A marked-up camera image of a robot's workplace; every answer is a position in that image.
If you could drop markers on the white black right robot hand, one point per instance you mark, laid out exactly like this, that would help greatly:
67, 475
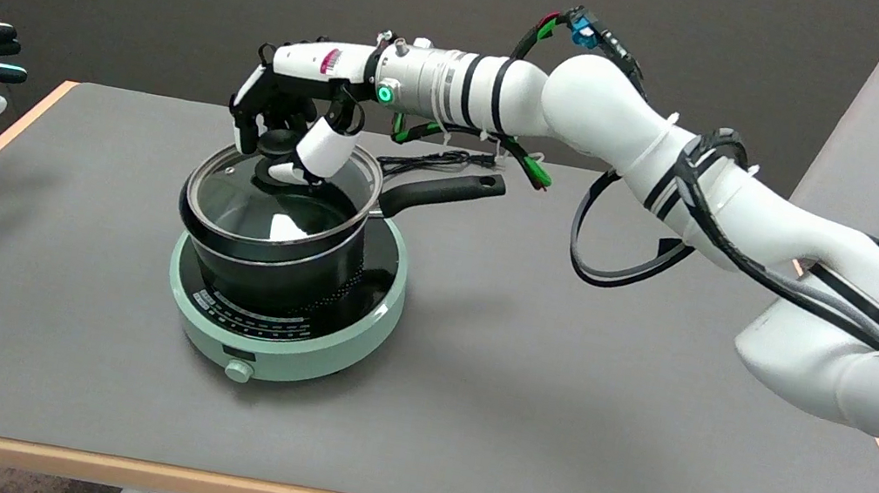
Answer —
310, 63

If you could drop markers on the green round induction cooker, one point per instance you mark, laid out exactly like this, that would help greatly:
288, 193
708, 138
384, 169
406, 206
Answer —
316, 359

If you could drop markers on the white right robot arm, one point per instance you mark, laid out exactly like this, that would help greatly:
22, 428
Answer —
602, 109

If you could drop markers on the gray table mat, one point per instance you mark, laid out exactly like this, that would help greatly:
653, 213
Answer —
558, 389

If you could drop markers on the glass pot lid black knob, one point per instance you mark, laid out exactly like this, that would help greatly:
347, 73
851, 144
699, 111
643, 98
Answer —
234, 205

